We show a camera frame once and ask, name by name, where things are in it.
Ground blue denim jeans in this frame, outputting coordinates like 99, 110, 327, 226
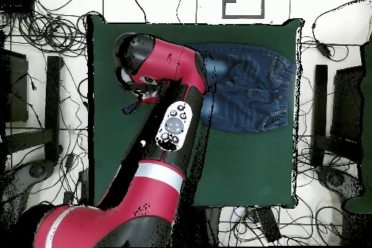
121, 43, 297, 135

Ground flat black box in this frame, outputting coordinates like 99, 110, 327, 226
0, 0, 36, 15

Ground black stand foot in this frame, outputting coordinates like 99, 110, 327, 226
310, 64, 364, 168
4, 55, 64, 163

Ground black power strip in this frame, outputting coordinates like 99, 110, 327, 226
77, 169, 90, 205

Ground dark green table cloth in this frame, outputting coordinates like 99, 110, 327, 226
86, 15, 303, 209

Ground dark box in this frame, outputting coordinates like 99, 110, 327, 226
0, 49, 30, 124
330, 65, 364, 144

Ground grey office chair base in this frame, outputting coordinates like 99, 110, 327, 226
315, 165, 365, 204
0, 159, 57, 231

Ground black rectangular box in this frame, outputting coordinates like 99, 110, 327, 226
254, 206, 282, 243

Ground green cloth sheet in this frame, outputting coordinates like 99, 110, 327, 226
344, 38, 372, 215

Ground coil of black cables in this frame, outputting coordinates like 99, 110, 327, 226
17, 11, 89, 57

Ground grey square frame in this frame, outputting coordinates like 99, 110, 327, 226
222, 0, 266, 20

